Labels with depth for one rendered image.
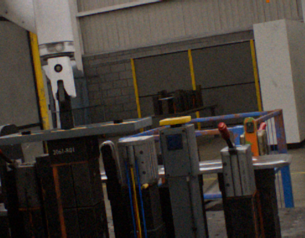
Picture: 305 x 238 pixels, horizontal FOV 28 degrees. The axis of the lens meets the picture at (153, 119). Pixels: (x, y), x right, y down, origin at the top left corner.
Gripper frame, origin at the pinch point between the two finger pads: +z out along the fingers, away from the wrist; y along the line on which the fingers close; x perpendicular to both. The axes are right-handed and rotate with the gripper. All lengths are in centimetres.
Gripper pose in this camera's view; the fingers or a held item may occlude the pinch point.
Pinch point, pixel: (67, 120)
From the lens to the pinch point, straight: 147.0
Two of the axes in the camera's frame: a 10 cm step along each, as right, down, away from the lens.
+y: -0.8, -0.4, 10.0
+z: 1.3, 9.9, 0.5
